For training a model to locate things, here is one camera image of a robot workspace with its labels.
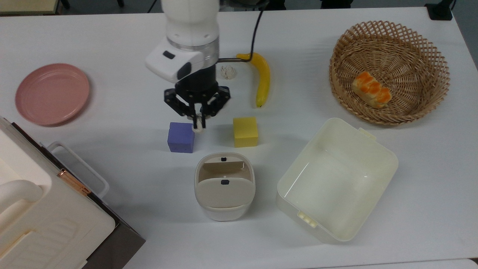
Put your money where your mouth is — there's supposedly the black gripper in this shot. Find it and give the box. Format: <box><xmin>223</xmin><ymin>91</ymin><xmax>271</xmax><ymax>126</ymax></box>
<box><xmin>163</xmin><ymin>64</ymin><xmax>231</xmax><ymax>130</ymax></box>

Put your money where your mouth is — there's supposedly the beige desktop trash bin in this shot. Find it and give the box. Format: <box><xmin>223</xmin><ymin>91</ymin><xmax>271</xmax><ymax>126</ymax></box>
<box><xmin>194</xmin><ymin>152</ymin><xmax>256</xmax><ymax>222</ymax></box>

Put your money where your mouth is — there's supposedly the purple foam cube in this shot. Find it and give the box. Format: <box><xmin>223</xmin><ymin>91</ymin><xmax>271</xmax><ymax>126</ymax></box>
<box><xmin>167</xmin><ymin>122</ymin><xmax>195</xmax><ymax>154</ymax></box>

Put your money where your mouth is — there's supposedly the yellow foam cube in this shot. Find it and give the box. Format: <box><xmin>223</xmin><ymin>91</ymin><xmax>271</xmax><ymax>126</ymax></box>
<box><xmin>233</xmin><ymin>117</ymin><xmax>259</xmax><ymax>148</ymax></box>

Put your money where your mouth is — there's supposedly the yellow banana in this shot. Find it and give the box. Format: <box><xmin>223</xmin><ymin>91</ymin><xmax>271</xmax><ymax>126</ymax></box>
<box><xmin>236</xmin><ymin>52</ymin><xmax>271</xmax><ymax>108</ymax></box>

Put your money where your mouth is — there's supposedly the pink round plate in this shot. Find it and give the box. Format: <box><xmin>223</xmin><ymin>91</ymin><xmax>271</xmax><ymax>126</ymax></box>
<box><xmin>15</xmin><ymin>63</ymin><xmax>91</xmax><ymax>126</ymax></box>

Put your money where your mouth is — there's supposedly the copper clasp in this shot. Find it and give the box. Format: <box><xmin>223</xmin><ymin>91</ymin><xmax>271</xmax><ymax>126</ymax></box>
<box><xmin>57</xmin><ymin>168</ymin><xmax>91</xmax><ymax>196</ymax></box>

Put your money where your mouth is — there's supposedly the cream plastic storage box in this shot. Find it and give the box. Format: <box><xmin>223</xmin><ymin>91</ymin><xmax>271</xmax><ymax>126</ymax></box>
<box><xmin>276</xmin><ymin>118</ymin><xmax>399</xmax><ymax>244</ymax></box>

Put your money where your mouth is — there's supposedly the orange glazed bread loaf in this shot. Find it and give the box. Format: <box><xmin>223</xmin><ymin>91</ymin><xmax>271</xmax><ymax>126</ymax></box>
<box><xmin>351</xmin><ymin>72</ymin><xmax>392</xmax><ymax>109</ymax></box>

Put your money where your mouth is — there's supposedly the beige side table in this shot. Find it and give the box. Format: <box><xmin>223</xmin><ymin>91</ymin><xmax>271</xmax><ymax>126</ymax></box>
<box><xmin>0</xmin><ymin>0</ymin><xmax>61</xmax><ymax>16</ymax></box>

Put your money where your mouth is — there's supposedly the woven wicker basket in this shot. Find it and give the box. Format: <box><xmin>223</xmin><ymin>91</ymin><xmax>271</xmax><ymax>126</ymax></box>
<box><xmin>329</xmin><ymin>21</ymin><xmax>450</xmax><ymax>126</ymax></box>

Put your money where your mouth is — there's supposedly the black table clamp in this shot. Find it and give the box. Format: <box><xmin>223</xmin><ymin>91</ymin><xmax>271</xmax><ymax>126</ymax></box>
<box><xmin>425</xmin><ymin>0</ymin><xmax>457</xmax><ymax>21</ymax></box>

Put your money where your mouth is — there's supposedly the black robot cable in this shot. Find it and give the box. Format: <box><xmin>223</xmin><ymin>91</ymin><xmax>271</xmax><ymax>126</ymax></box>
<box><xmin>218</xmin><ymin>7</ymin><xmax>266</xmax><ymax>64</ymax></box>

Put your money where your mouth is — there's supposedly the white frame handle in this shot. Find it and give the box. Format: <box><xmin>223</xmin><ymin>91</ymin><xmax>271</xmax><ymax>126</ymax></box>
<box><xmin>46</xmin><ymin>141</ymin><xmax>110</xmax><ymax>199</ymax></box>

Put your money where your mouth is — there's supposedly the white appliance with handle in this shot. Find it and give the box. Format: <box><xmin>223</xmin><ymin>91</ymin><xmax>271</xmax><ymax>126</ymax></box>
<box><xmin>11</xmin><ymin>122</ymin><xmax>146</xmax><ymax>269</ymax></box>

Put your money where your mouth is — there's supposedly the white case with handle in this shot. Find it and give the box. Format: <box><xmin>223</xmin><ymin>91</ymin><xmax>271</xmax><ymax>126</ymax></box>
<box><xmin>0</xmin><ymin>116</ymin><xmax>116</xmax><ymax>269</ymax></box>

